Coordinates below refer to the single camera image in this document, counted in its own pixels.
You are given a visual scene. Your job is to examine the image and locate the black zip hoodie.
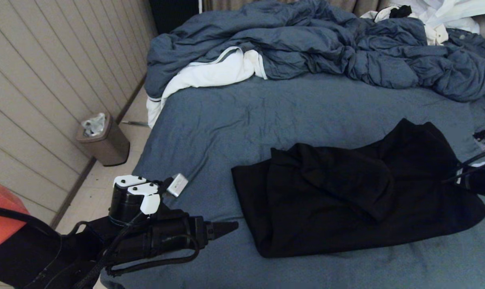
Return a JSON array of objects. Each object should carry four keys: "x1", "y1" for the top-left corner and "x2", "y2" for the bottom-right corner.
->
[{"x1": 231, "y1": 118, "x2": 485, "y2": 258}]

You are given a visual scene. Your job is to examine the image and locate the white clothes pile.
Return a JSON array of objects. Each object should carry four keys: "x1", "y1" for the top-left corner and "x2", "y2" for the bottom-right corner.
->
[{"x1": 361, "y1": 0, "x2": 485, "y2": 35}]

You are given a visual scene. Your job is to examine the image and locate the brown trash bin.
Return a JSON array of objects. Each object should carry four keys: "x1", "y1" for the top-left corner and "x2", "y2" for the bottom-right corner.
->
[{"x1": 75, "y1": 113, "x2": 130, "y2": 167}]

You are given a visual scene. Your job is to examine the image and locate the white plastic bin liner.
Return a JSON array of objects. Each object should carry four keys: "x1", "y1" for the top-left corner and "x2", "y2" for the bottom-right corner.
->
[{"x1": 81, "y1": 112, "x2": 106, "y2": 137}]

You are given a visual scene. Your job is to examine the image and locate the blue denim garment with buttons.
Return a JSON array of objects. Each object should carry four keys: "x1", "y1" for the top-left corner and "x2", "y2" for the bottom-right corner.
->
[{"x1": 446, "y1": 29, "x2": 485, "y2": 65}]

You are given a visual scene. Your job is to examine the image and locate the blue bed sheet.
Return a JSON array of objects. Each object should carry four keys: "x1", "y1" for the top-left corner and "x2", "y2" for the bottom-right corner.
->
[{"x1": 100, "y1": 74, "x2": 485, "y2": 289}]

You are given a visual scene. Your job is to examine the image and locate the cream garment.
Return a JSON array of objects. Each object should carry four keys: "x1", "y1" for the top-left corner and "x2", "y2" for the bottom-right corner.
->
[{"x1": 425, "y1": 23, "x2": 448, "y2": 45}]

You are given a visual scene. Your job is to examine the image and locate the small black garment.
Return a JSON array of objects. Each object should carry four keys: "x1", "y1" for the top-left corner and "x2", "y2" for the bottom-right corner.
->
[{"x1": 389, "y1": 6, "x2": 412, "y2": 19}]

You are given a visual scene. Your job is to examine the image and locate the rumpled blue duvet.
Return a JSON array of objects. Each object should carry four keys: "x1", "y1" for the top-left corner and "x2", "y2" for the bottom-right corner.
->
[{"x1": 144, "y1": 0, "x2": 485, "y2": 103}]

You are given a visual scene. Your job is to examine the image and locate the beige curtain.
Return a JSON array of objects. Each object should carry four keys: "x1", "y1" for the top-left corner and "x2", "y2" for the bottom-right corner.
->
[{"x1": 202, "y1": 0, "x2": 391, "y2": 17}]

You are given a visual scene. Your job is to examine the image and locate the black furniture piece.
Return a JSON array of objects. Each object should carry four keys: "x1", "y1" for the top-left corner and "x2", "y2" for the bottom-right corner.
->
[{"x1": 148, "y1": 0, "x2": 201, "y2": 35}]

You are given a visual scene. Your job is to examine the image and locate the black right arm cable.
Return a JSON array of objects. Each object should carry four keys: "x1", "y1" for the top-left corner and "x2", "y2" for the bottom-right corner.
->
[{"x1": 441, "y1": 130, "x2": 485, "y2": 185}]

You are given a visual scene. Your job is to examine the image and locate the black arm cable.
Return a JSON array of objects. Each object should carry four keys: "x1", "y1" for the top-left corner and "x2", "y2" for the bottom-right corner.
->
[
  {"x1": 441, "y1": 130, "x2": 485, "y2": 185},
  {"x1": 0, "y1": 205, "x2": 201, "y2": 289}
]

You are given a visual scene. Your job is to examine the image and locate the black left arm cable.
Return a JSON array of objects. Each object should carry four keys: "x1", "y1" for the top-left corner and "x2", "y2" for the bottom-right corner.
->
[{"x1": 0, "y1": 205, "x2": 201, "y2": 289}]

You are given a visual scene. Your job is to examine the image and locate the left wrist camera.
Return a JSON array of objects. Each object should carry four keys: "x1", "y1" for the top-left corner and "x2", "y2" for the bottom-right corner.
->
[{"x1": 108, "y1": 173, "x2": 189, "y2": 227}]

